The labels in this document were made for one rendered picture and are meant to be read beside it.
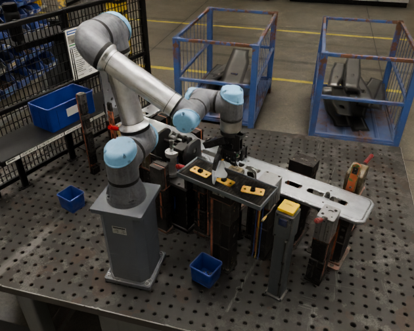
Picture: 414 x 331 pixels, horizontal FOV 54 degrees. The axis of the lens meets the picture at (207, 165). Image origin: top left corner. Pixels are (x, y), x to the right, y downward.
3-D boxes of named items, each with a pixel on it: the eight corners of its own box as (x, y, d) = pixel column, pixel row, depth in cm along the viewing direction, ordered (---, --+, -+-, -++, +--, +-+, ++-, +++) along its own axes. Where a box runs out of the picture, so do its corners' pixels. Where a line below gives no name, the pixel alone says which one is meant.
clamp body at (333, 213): (330, 272, 178) (346, 209, 158) (321, 289, 170) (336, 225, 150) (309, 263, 182) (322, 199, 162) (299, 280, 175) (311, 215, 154)
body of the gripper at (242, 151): (234, 168, 143) (236, 138, 136) (215, 159, 148) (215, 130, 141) (247, 159, 148) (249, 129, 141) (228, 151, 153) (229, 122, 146)
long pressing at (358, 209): (378, 199, 174) (378, 196, 173) (361, 229, 159) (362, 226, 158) (135, 114, 238) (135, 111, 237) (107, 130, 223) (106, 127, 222)
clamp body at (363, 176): (357, 224, 203) (374, 164, 183) (347, 242, 193) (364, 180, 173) (336, 217, 208) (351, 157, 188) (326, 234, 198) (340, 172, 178)
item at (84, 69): (102, 71, 252) (94, 19, 234) (73, 83, 236) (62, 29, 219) (100, 70, 253) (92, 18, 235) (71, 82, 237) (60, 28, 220)
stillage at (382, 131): (310, 97, 488) (322, 15, 435) (381, 104, 473) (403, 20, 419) (305, 149, 392) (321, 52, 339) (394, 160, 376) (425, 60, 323)
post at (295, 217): (288, 289, 170) (302, 208, 145) (280, 302, 165) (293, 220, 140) (272, 282, 174) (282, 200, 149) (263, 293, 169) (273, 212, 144)
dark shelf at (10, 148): (135, 99, 252) (135, 94, 250) (2, 168, 191) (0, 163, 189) (110, 90, 262) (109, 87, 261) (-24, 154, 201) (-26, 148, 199)
